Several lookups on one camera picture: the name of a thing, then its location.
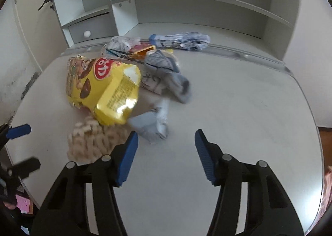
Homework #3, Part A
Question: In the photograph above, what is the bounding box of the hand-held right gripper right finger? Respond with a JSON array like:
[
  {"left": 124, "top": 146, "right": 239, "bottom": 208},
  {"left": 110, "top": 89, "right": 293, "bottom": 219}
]
[{"left": 194, "top": 129, "right": 304, "bottom": 236}]

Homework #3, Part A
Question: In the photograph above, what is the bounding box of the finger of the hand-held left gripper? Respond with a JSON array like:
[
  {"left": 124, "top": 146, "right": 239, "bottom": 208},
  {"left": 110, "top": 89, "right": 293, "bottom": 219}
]
[
  {"left": 0, "top": 123, "right": 32, "bottom": 146},
  {"left": 7, "top": 157, "right": 41, "bottom": 182}
]

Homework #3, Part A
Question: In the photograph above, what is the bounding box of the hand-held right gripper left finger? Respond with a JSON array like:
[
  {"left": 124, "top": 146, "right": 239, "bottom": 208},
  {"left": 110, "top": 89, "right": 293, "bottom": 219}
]
[{"left": 31, "top": 131, "right": 139, "bottom": 236}]

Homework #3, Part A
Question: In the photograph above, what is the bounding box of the blue grey cloth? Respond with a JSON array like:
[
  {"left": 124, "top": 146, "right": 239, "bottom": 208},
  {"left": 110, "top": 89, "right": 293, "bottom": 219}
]
[{"left": 149, "top": 32, "right": 211, "bottom": 51}]

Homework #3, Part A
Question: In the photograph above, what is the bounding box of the pink paper item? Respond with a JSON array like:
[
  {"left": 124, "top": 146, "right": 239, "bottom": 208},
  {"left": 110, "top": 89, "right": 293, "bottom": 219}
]
[{"left": 15, "top": 194, "right": 33, "bottom": 214}]

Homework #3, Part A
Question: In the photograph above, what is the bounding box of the small grey-white wrapper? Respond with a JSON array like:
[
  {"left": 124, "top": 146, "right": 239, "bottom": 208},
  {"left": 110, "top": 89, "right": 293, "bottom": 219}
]
[{"left": 129, "top": 98, "right": 170, "bottom": 145}]

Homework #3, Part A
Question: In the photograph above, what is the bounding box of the beige puffed snack pack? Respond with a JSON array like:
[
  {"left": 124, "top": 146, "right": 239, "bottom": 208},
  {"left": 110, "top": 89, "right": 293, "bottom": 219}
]
[{"left": 67, "top": 115, "right": 130, "bottom": 166}]

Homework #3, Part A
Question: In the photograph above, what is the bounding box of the yellow snack bag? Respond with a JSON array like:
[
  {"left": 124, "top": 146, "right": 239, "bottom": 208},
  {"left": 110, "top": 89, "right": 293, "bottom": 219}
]
[{"left": 66, "top": 55, "right": 142, "bottom": 126}]

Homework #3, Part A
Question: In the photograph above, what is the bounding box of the white printed paper wrapper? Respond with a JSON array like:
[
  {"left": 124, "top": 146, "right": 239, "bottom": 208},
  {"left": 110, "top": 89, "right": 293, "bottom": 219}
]
[{"left": 139, "top": 69, "right": 166, "bottom": 95}]

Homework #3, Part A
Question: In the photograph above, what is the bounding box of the crumpled grey wrapper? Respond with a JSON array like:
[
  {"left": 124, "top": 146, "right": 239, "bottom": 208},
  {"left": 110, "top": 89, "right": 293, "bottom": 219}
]
[{"left": 143, "top": 50, "right": 192, "bottom": 103}]

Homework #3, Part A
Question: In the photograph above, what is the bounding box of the orange and red box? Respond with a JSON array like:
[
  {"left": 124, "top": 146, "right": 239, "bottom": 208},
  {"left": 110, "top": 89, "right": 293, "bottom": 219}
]
[{"left": 128, "top": 42, "right": 158, "bottom": 62}]

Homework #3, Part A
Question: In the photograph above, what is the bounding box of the clear plastic bag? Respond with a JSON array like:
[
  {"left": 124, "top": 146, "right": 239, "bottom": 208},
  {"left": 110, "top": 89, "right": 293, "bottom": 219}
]
[{"left": 101, "top": 36, "right": 142, "bottom": 58}]

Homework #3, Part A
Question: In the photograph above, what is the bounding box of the pink blanket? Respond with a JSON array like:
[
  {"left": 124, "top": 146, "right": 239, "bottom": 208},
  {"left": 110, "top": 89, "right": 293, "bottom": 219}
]
[{"left": 320, "top": 165, "right": 332, "bottom": 223}]

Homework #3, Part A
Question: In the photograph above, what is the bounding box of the grey drawer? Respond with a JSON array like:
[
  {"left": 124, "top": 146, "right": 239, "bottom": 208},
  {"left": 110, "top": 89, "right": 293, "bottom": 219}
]
[{"left": 68, "top": 13, "right": 115, "bottom": 45}]

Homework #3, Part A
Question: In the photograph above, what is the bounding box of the white shelf unit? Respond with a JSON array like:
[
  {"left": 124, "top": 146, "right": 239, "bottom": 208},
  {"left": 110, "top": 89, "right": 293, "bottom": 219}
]
[{"left": 49, "top": 0, "right": 304, "bottom": 61}]

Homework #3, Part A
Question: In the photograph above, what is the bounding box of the black wall hook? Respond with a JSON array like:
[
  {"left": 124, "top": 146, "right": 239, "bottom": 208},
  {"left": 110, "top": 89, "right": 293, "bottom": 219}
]
[{"left": 38, "top": 0, "right": 54, "bottom": 11}]

